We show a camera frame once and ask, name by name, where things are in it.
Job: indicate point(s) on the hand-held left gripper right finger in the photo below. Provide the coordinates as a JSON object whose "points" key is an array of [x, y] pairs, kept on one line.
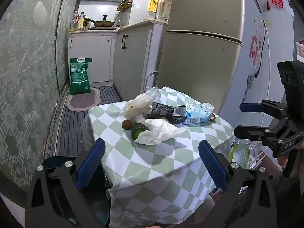
{"points": [[211, 163]]}

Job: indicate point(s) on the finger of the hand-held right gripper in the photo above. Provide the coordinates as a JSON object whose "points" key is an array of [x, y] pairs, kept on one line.
{"points": [[251, 107], [249, 133]]}

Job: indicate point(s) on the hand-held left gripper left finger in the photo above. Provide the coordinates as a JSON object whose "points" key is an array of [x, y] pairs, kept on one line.
{"points": [[92, 161]]}

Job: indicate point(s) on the dark teal trash bin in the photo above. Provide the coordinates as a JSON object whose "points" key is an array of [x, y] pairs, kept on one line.
{"points": [[101, 206]]}

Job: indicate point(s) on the brown kiwi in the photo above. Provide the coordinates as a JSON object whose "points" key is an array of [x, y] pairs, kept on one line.
{"points": [[127, 124]]}

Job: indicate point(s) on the dark green fruit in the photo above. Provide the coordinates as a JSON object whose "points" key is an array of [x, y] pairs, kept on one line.
{"points": [[137, 130]]}

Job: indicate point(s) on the white tissue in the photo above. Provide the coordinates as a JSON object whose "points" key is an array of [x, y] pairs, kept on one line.
{"points": [[161, 130]]}

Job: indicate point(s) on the clear plastic container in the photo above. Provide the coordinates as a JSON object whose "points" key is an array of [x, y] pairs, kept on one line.
{"points": [[140, 104]]}

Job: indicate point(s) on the person's right hand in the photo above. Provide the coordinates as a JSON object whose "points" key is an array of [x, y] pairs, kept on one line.
{"points": [[282, 161]]}

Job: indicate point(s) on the clear plastic bag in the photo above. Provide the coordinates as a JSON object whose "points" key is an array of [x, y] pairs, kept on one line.
{"points": [[242, 152]]}

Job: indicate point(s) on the striped grey floor mat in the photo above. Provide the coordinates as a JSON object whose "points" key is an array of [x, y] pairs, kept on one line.
{"points": [[71, 128]]}

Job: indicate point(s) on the small clear plastic cup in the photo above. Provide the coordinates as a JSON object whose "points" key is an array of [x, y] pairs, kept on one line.
{"points": [[208, 106]]}

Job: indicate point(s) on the green white checked tablecloth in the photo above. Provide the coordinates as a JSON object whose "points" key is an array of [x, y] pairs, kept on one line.
{"points": [[166, 161]]}

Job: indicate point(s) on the blue white plastic packet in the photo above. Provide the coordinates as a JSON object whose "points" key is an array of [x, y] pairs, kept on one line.
{"points": [[197, 115]]}

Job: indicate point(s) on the red fridge sticker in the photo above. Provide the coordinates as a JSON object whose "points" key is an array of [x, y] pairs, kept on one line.
{"points": [[254, 49]]}

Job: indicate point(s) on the oval grey floor mat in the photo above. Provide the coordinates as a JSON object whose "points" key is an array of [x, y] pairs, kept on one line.
{"points": [[82, 101]]}

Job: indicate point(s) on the black snack wrapper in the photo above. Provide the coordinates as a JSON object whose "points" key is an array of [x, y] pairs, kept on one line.
{"points": [[163, 111]]}

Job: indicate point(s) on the beige refrigerator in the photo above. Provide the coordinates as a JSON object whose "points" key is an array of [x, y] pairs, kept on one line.
{"points": [[197, 52]]}

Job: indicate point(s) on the person's grey trouser leg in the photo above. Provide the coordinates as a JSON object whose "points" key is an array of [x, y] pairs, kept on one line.
{"points": [[289, 199]]}

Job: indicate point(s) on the green rice bag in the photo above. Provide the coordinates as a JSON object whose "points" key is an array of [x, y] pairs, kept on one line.
{"points": [[80, 78]]}

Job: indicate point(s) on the white single-door kitchen cabinet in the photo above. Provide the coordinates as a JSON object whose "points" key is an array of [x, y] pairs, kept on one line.
{"points": [[95, 57]]}

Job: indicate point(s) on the patterned frosted glass door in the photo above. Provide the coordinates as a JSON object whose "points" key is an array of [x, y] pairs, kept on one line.
{"points": [[30, 76]]}

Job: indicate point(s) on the white double-door kitchen cabinet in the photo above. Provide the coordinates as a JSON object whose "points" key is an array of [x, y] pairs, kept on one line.
{"points": [[135, 59]]}

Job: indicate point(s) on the black induction cooker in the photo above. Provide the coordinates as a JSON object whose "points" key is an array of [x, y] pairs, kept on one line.
{"points": [[102, 28]]}

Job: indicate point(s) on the frying pan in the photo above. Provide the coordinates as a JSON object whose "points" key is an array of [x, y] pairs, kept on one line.
{"points": [[103, 23]]}

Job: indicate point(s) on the small yellow oil bottle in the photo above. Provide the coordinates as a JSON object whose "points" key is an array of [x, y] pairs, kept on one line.
{"points": [[82, 21]]}

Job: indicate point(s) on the large clear oil bottle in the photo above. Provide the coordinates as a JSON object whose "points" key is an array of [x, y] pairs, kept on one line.
{"points": [[75, 21]]}

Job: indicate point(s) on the yellow hanging board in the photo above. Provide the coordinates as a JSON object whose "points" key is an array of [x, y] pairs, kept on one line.
{"points": [[152, 3]]}

